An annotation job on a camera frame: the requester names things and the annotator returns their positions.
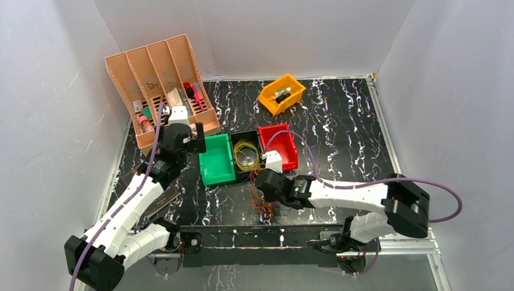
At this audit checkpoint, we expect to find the green plastic bin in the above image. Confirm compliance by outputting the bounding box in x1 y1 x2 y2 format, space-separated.
199 133 236 186

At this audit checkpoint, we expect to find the orange wire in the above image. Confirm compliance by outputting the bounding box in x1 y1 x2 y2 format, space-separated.
245 169 282 222

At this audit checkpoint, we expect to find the red plastic bin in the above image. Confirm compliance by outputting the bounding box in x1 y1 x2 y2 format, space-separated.
258 123 299 172

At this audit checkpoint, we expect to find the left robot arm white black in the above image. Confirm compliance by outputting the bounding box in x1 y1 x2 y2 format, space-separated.
64 122 206 290

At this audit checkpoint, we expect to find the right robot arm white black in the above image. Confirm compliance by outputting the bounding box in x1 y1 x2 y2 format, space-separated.
255 169 430 253

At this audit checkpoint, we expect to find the pink bottle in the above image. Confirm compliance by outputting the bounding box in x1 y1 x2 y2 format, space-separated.
138 115 154 133

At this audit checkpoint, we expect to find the white box in organizer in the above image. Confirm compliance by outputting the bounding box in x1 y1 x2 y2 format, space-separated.
167 88 184 107

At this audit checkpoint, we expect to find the pink pen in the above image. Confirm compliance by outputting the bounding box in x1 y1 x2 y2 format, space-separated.
191 84 204 112

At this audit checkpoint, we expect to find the black plastic bin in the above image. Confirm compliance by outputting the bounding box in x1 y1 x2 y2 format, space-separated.
229 129 263 182

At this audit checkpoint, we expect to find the dark book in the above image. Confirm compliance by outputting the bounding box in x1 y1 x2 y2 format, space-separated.
122 163 181 221

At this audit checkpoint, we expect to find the pink plastic file organizer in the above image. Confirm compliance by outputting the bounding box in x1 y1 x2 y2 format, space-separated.
105 35 221 155

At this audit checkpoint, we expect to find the black marker in yellow bin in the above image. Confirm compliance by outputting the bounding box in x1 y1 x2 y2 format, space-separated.
275 93 291 104

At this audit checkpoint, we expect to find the yellow plastic bin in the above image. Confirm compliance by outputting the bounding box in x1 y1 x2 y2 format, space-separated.
258 73 306 116

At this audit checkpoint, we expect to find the glue stick in yellow bin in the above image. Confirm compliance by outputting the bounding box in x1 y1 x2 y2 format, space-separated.
274 87 292 98

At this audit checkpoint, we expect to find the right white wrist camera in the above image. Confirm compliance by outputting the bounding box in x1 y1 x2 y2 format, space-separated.
262 150 284 173

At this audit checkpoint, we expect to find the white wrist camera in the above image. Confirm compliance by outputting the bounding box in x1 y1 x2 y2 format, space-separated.
262 150 284 173
168 105 190 126

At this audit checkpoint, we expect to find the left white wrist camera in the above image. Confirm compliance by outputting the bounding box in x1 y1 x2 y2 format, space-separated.
168 105 190 126

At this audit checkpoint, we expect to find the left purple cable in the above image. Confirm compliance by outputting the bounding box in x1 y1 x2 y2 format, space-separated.
68 101 172 291

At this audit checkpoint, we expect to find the purple cable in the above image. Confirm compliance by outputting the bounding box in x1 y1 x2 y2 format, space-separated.
261 130 463 224
68 101 172 291

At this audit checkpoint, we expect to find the yellow green wire coil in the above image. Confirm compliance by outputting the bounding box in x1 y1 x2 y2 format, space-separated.
234 139 261 172

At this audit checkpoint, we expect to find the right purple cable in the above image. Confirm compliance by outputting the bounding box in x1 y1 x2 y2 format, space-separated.
261 130 463 224

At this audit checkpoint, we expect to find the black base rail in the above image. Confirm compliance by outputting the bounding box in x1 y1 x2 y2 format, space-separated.
180 224 367 274

